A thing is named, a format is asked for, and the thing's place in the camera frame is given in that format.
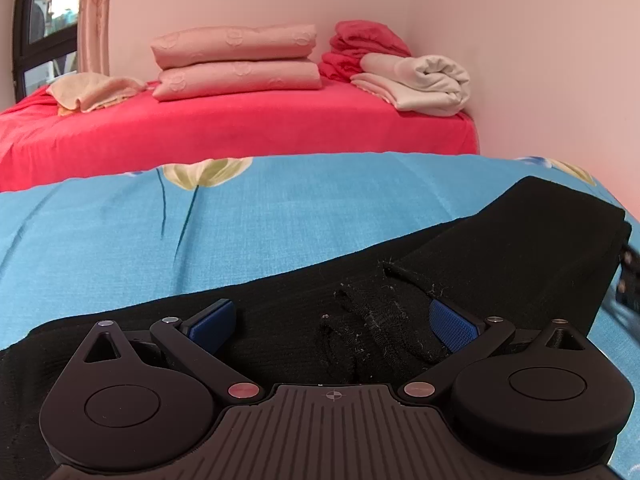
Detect red bed sheet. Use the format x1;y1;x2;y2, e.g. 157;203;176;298
0;77;482;194

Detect folded white cloth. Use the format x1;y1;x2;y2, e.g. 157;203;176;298
349;52;472;118

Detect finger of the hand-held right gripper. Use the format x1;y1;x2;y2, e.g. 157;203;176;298
616;241;640;317

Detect folded pink blanket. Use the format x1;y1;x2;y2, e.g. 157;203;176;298
151;59;322;102
150;24;319;70

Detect blue floral bed sheet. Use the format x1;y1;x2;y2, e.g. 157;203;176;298
0;152;640;480

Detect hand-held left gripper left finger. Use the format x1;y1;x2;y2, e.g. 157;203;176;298
67;298;266;403

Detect black pants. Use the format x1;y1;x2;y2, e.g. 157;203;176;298
0;176;634;480

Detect dark framed window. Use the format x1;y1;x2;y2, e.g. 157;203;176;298
12;0;85;104

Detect folded red cloth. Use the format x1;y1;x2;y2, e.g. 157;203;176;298
329;20;412;59
319;51;372;83

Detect beige towel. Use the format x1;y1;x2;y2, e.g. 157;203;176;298
46;72;149;116

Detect pink curtain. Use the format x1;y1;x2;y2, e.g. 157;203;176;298
76;0;117;77

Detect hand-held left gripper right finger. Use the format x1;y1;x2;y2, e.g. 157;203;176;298
398;298;598;406

